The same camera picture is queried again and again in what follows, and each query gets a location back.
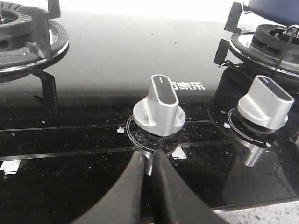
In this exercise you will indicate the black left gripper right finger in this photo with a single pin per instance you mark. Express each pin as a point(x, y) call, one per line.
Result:
point(173, 201)

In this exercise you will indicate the silver stove knob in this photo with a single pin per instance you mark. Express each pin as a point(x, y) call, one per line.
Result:
point(266, 104)
point(159, 112)

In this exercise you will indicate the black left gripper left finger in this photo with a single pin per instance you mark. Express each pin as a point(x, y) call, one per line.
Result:
point(122, 203)

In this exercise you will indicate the burner with pot support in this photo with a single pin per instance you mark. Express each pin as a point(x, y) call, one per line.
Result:
point(273, 48)
point(30, 38)

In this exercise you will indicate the silver right stove knob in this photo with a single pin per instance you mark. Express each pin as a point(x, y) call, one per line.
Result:
point(266, 104)

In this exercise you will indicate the dark blue cooking pot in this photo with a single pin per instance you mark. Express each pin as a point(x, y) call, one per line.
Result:
point(285, 12)

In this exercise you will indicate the silver left stove knob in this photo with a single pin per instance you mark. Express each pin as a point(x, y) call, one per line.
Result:
point(159, 112)

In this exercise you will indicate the right burner with pot support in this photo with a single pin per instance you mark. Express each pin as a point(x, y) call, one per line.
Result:
point(273, 48)

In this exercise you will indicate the black glass gas cooktop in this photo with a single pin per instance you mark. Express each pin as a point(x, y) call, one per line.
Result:
point(67, 131)

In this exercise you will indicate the left burner with pot support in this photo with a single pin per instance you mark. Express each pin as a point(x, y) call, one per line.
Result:
point(30, 38)

